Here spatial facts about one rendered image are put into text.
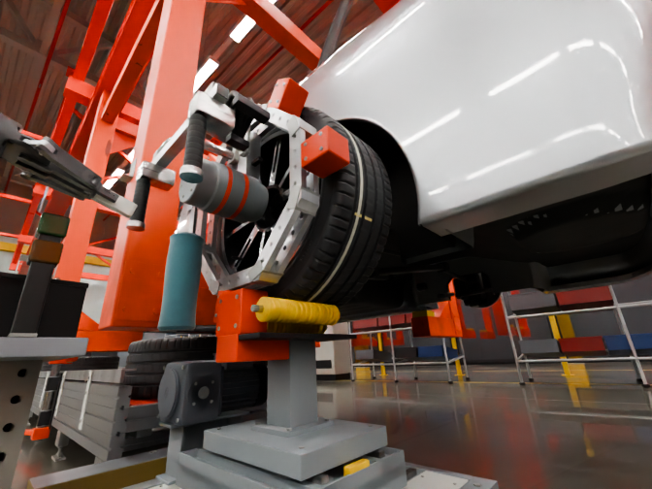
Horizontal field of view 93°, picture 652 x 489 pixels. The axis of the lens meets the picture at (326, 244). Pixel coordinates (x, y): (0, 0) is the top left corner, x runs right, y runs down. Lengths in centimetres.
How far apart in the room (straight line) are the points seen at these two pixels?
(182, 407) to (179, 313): 31
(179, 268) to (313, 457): 54
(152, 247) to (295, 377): 72
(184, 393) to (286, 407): 32
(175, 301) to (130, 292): 37
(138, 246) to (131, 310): 22
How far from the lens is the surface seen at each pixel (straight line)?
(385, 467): 90
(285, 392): 90
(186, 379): 107
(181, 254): 90
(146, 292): 125
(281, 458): 77
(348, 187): 76
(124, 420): 134
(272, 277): 78
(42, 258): 70
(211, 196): 85
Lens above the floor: 40
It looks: 20 degrees up
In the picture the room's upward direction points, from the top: 3 degrees counter-clockwise
